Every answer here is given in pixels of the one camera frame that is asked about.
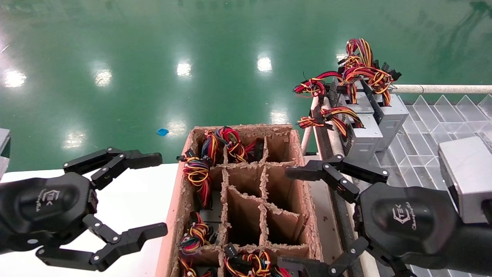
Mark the grey vented power supply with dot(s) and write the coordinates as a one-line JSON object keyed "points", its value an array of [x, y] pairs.
{"points": [[313, 86]]}

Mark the grey metal object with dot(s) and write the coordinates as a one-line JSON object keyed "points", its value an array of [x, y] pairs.
{"points": [[4, 142]]}

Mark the white long rack pipe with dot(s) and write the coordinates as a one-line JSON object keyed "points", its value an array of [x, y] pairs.
{"points": [[336, 144]]}

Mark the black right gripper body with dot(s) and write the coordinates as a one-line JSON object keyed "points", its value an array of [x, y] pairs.
{"points": [[403, 219]]}

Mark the brown cardboard divider box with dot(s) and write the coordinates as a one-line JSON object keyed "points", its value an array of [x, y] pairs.
{"points": [[278, 144]]}

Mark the white horizontal rack pipe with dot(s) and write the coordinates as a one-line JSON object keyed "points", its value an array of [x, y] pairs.
{"points": [[442, 89]]}

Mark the power supply with black connector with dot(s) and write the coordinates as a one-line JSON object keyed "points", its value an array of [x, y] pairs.
{"points": [[251, 265]]}

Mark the blue scrap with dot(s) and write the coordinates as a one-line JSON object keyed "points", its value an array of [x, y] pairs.
{"points": [[162, 132]]}

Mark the black rack side rail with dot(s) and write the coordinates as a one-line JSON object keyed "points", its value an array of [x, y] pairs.
{"points": [[322, 142]]}

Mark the white short rack pipe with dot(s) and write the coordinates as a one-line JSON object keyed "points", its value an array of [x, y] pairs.
{"points": [[306, 136]]}

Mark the clear plastic rack bed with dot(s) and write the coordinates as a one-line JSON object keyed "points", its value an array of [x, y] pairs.
{"points": [[442, 111]]}

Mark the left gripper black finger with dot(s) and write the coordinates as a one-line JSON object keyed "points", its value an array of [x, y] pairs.
{"points": [[142, 159], [142, 235]]}

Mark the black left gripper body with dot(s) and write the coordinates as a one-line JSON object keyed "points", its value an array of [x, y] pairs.
{"points": [[46, 204]]}

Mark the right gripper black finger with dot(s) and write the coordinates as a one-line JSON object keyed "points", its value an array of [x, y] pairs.
{"points": [[307, 170], [303, 267]]}

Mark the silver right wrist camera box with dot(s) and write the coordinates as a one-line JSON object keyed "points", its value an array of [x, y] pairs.
{"points": [[469, 173]]}

